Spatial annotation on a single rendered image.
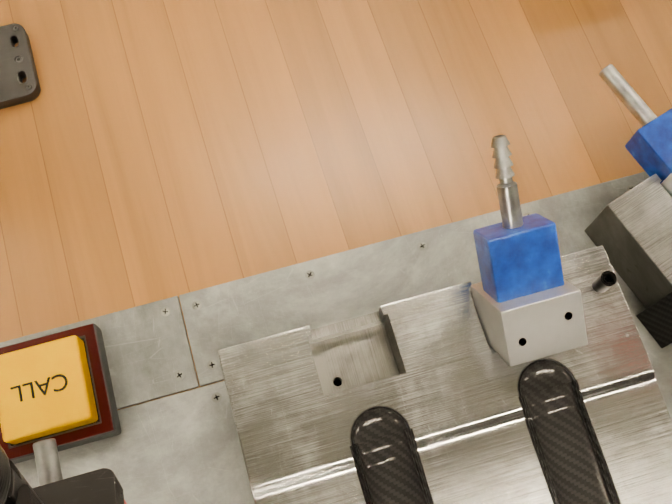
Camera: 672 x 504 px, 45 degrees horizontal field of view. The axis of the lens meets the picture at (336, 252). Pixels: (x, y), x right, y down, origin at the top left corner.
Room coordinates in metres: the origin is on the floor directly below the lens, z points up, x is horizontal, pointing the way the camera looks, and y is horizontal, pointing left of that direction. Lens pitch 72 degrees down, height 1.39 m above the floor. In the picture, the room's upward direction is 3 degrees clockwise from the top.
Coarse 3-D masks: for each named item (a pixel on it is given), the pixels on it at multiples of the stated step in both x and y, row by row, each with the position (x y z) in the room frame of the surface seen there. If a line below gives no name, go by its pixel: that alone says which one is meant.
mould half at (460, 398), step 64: (576, 256) 0.17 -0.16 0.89; (448, 320) 0.12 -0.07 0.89; (256, 384) 0.08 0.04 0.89; (320, 384) 0.08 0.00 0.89; (384, 384) 0.08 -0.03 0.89; (448, 384) 0.08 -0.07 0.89; (512, 384) 0.09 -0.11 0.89; (640, 384) 0.09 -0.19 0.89; (256, 448) 0.04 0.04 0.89; (320, 448) 0.04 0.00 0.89; (448, 448) 0.05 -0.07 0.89; (512, 448) 0.05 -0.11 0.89; (640, 448) 0.05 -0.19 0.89
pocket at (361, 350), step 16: (352, 320) 0.13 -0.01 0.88; (368, 320) 0.13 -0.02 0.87; (384, 320) 0.13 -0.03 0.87; (320, 336) 0.11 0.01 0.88; (336, 336) 0.12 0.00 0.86; (352, 336) 0.12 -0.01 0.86; (368, 336) 0.12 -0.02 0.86; (384, 336) 0.12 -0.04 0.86; (320, 352) 0.11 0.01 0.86; (336, 352) 0.11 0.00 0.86; (352, 352) 0.11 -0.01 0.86; (368, 352) 0.11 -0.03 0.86; (384, 352) 0.11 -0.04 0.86; (320, 368) 0.09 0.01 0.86; (336, 368) 0.10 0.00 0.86; (352, 368) 0.10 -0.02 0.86; (368, 368) 0.10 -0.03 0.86; (384, 368) 0.10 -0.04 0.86; (400, 368) 0.10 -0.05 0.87; (336, 384) 0.09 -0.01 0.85; (352, 384) 0.09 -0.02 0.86
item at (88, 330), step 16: (48, 336) 0.11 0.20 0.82; (64, 336) 0.11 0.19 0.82; (0, 352) 0.10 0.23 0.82; (96, 352) 0.10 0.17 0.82; (96, 368) 0.09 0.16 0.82; (96, 384) 0.08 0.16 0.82; (0, 432) 0.05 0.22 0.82; (80, 432) 0.05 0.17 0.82; (96, 432) 0.05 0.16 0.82; (16, 448) 0.04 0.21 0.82; (32, 448) 0.04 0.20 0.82
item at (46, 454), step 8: (48, 440) 0.03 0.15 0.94; (40, 448) 0.03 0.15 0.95; (48, 448) 0.03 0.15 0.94; (56, 448) 0.03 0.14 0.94; (40, 456) 0.02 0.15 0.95; (48, 456) 0.02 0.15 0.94; (56, 456) 0.03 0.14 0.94; (40, 464) 0.02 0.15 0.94; (48, 464) 0.02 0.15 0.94; (56, 464) 0.02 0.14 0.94; (40, 472) 0.02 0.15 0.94; (48, 472) 0.02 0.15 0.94; (56, 472) 0.02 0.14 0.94; (40, 480) 0.01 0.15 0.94; (48, 480) 0.01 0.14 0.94; (56, 480) 0.01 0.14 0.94
